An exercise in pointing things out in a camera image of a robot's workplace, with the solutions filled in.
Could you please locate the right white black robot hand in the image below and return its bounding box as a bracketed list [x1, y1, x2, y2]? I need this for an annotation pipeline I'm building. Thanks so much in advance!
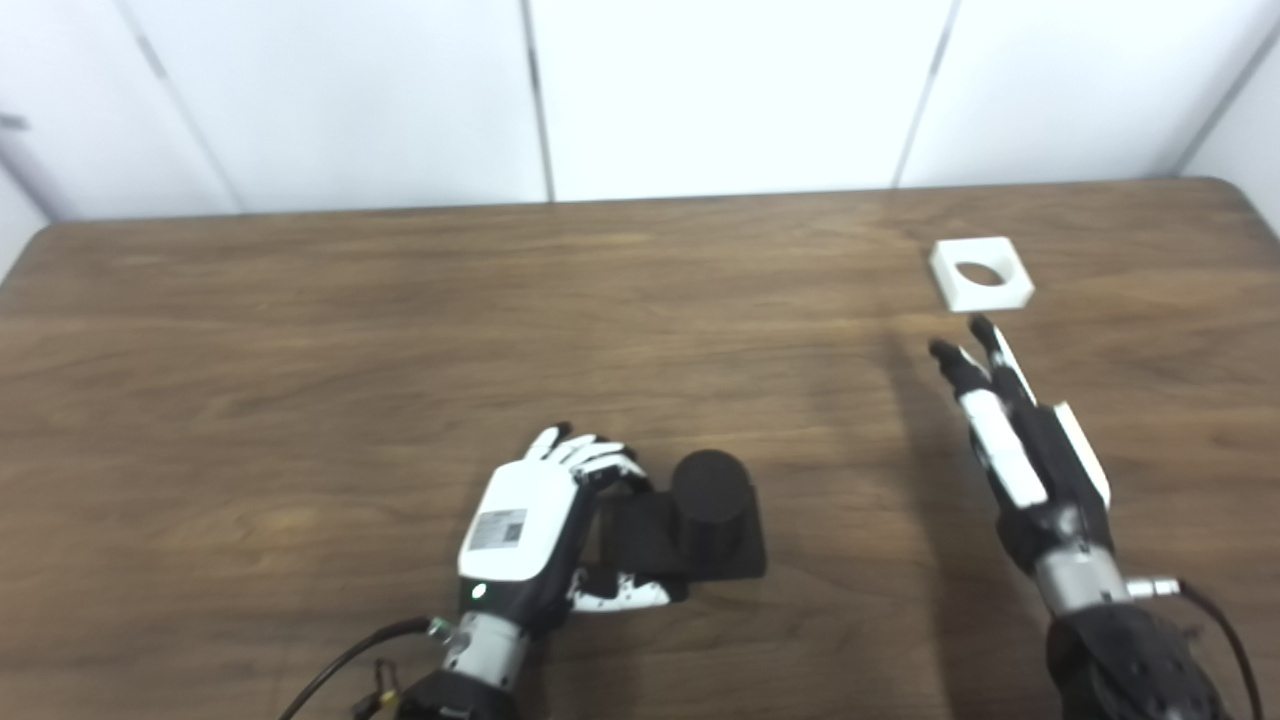
[929, 315, 1113, 579]

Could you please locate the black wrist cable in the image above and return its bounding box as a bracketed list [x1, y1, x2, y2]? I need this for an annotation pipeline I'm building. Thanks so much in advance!
[278, 617, 446, 720]
[1125, 577, 1263, 720]

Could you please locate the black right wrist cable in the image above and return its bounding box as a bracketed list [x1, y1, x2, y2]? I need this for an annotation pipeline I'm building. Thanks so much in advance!
[1125, 577, 1263, 720]

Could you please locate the black cylindrical peg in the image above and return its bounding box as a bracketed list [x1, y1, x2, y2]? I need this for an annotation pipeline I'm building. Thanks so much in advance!
[585, 450, 768, 583]

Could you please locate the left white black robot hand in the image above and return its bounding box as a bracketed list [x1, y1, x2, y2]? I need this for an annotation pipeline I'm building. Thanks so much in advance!
[457, 424, 673, 633]

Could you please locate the white square piece with hole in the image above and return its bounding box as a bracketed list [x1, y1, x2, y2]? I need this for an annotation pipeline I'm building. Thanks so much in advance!
[929, 237, 1035, 310]

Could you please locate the yellow-tipped connector on left arm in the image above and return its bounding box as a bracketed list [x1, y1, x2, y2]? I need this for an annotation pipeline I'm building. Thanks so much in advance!
[352, 660, 403, 719]

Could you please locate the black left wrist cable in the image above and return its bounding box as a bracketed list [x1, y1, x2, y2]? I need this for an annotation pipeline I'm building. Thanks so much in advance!
[278, 617, 446, 720]

